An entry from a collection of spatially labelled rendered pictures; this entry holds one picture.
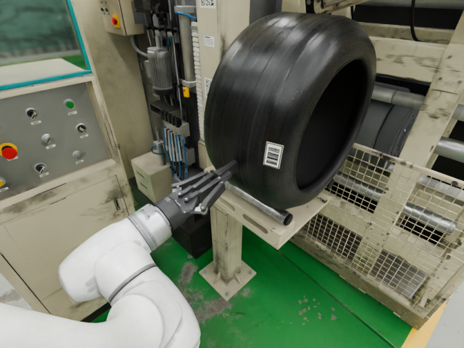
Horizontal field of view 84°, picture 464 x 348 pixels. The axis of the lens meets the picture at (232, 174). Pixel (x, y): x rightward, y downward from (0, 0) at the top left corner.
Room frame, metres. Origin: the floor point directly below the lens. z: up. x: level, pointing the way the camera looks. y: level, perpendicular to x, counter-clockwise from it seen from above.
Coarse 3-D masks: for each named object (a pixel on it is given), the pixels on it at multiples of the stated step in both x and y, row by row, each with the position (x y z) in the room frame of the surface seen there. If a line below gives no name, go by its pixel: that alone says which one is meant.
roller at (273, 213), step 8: (232, 184) 0.78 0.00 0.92; (240, 192) 0.74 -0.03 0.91; (248, 200) 0.71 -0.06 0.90; (256, 200) 0.69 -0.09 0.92; (264, 208) 0.65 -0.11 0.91; (272, 208) 0.64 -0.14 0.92; (272, 216) 0.63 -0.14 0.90; (280, 216) 0.61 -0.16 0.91; (288, 216) 0.60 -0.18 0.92; (288, 224) 0.60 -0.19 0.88
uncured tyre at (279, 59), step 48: (240, 48) 0.71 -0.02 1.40; (288, 48) 0.63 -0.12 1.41; (336, 48) 0.63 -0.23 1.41; (240, 96) 0.61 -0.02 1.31; (288, 96) 0.55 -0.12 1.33; (336, 96) 0.98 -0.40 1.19; (240, 144) 0.56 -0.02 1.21; (288, 144) 0.53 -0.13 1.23; (336, 144) 0.89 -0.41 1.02; (288, 192) 0.55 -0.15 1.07
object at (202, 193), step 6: (216, 180) 0.51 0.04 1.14; (204, 186) 0.49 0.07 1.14; (210, 186) 0.49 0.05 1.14; (198, 192) 0.46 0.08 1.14; (204, 192) 0.47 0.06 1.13; (210, 192) 0.49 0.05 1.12; (186, 198) 0.44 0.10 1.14; (192, 198) 0.45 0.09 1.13; (198, 198) 0.47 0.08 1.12; (204, 198) 0.47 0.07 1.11
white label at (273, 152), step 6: (270, 144) 0.52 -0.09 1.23; (276, 144) 0.51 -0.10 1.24; (270, 150) 0.52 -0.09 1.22; (276, 150) 0.51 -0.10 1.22; (282, 150) 0.51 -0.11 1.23; (264, 156) 0.52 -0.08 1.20; (270, 156) 0.51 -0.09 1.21; (276, 156) 0.51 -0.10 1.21; (264, 162) 0.52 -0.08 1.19; (270, 162) 0.51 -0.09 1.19; (276, 162) 0.51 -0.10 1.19
